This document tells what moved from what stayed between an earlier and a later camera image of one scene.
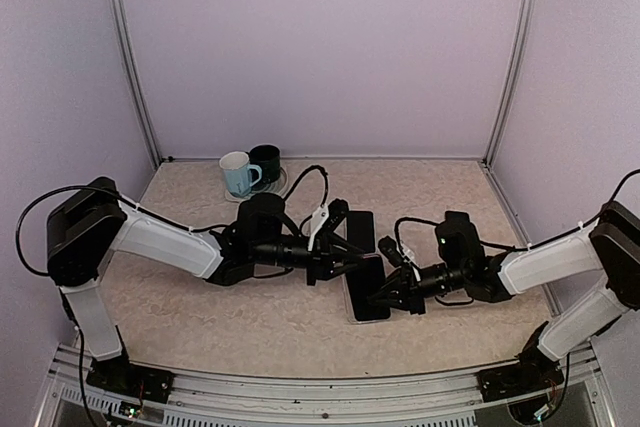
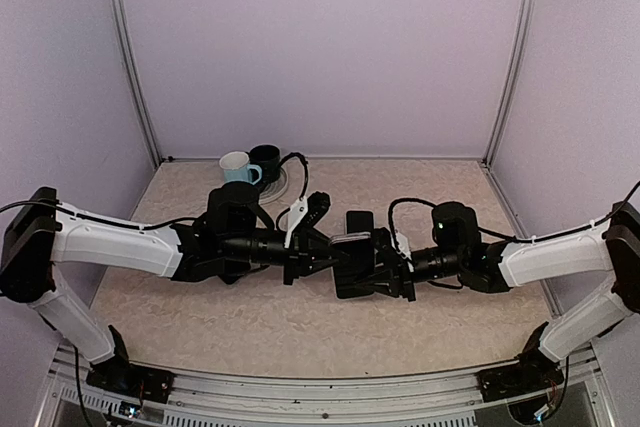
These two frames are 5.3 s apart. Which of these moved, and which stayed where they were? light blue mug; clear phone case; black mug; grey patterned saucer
Moved: clear phone case
Stayed: grey patterned saucer; light blue mug; black mug
